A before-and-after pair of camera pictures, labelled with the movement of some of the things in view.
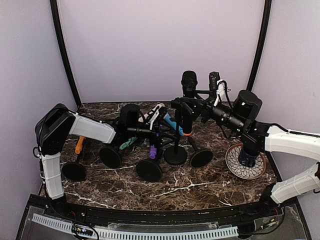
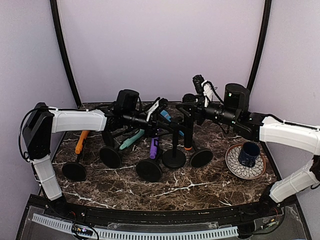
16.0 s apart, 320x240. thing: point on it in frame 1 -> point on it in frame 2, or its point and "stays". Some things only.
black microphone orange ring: x=189 y=80 -> x=188 y=106
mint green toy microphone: x=130 y=142 stays
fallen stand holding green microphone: x=110 y=157 stays
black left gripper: x=154 y=131 -> x=154 y=125
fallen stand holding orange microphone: x=74 y=171 stays
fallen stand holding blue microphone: x=200 y=158 stays
